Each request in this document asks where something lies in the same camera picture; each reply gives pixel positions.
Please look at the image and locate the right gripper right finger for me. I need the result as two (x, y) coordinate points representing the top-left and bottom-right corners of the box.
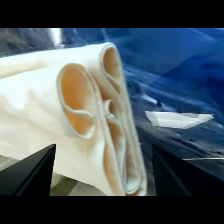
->
(152, 144), (224, 197)

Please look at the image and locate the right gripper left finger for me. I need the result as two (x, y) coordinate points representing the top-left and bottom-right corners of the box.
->
(0, 143), (57, 197)

